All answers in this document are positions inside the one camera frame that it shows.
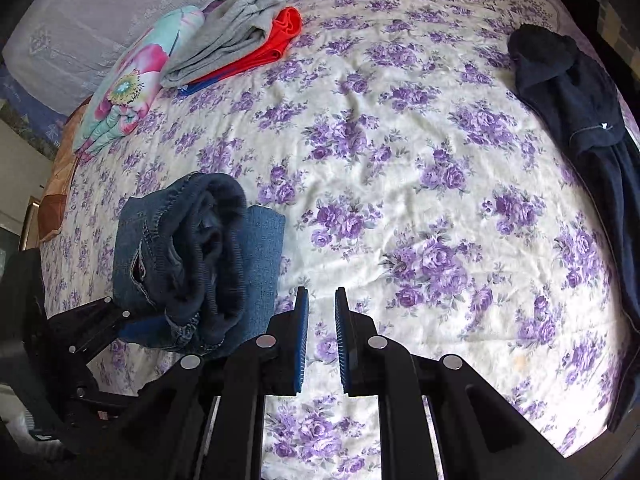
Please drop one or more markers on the folded red garment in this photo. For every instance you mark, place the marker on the folded red garment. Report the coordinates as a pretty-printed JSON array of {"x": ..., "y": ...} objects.
[{"x": 285, "y": 30}]

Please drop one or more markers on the folded grey sweatpants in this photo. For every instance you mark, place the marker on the folded grey sweatpants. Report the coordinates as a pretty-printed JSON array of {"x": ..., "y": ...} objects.
[{"x": 225, "y": 35}]

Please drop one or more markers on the purple floral bedspread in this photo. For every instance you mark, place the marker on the purple floral bedspread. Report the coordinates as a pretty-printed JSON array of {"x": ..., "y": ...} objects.
[{"x": 400, "y": 160}]

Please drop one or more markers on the blue patterned pillow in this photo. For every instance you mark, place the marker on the blue patterned pillow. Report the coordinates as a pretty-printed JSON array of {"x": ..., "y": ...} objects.
[{"x": 20, "y": 85}]

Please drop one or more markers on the navy blue garment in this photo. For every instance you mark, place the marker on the navy blue garment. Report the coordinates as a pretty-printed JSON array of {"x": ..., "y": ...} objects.
[{"x": 565, "y": 90}]

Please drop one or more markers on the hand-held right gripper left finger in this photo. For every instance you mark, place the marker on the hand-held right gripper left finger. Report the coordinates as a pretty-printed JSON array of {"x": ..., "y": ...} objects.
[{"x": 300, "y": 340}]

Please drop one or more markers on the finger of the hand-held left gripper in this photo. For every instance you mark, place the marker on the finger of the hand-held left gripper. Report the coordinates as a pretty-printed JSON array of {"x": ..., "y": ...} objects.
[
  {"x": 110, "y": 402},
  {"x": 137, "y": 331}
]

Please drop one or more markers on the blue denim jeans pants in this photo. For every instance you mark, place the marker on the blue denim jeans pants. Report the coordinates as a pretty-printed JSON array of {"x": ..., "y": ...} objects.
[{"x": 165, "y": 240}]

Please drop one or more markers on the folded floral quilt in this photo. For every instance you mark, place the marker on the folded floral quilt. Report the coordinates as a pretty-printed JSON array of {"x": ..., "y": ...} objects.
[{"x": 135, "y": 70}]

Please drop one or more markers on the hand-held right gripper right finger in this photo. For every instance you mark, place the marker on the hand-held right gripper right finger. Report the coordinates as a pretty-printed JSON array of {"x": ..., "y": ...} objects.
[{"x": 342, "y": 340}]

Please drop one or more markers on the white lace cover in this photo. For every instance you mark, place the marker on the white lace cover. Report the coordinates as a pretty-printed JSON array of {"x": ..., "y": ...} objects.
[{"x": 75, "y": 25}]

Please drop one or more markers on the folded blue garment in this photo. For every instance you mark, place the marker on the folded blue garment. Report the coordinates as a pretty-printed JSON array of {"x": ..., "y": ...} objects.
[{"x": 192, "y": 87}]

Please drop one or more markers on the orange brown blanket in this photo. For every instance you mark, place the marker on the orange brown blanket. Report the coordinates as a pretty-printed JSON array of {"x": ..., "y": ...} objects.
[{"x": 55, "y": 210}]

